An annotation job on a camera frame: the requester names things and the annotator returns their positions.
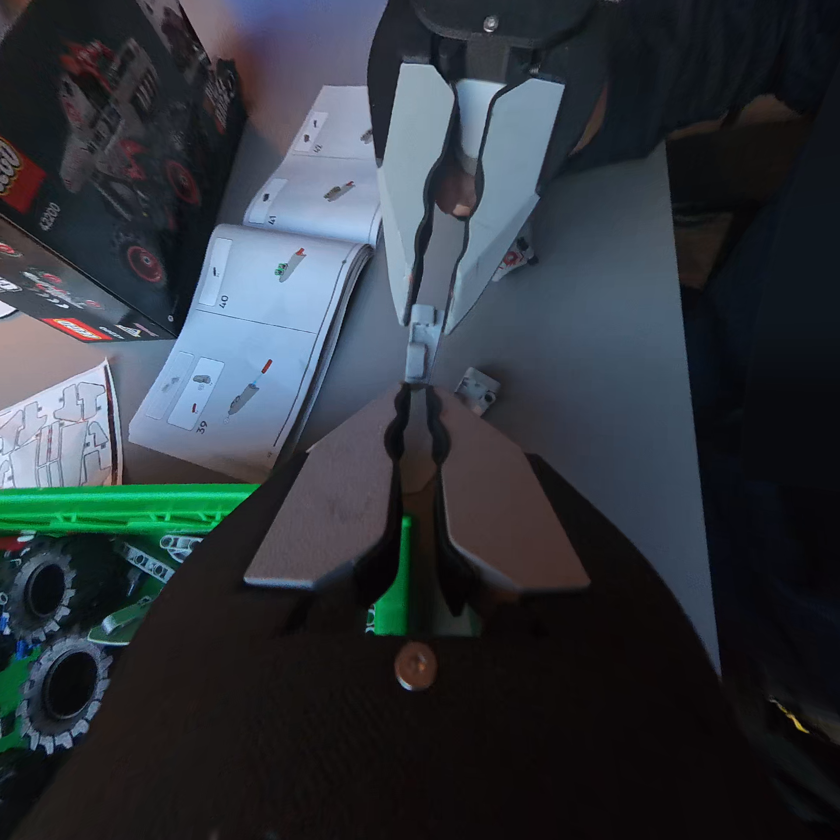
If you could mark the white stickered lego panel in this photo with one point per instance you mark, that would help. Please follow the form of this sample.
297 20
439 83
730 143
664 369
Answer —
518 259

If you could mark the person's right hand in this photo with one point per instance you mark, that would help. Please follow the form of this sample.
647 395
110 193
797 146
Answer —
459 190

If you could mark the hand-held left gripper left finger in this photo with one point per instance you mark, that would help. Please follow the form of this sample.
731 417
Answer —
328 518

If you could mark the light grey lego beam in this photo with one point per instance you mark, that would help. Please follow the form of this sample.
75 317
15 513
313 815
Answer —
180 544

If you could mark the black lego tire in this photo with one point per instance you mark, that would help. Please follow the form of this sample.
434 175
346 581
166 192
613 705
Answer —
33 695
26 597

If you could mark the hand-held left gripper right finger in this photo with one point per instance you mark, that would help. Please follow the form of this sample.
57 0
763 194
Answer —
505 518

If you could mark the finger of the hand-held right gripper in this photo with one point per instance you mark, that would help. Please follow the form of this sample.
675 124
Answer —
518 177
403 184

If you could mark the black lego set box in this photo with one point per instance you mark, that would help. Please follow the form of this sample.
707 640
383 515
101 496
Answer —
118 131

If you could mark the green plastic bin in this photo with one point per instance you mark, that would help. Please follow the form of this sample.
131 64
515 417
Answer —
131 502

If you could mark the lego instruction booklet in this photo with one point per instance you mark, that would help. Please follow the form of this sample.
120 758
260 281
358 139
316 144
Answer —
262 308

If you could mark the lego sticker sheet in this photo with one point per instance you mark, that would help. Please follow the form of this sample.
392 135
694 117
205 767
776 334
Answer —
59 426

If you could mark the person's dark blue clothing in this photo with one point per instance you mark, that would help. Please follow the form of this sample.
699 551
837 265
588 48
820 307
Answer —
689 52

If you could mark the small white lego connector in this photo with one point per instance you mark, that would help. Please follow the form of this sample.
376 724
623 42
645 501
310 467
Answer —
479 388

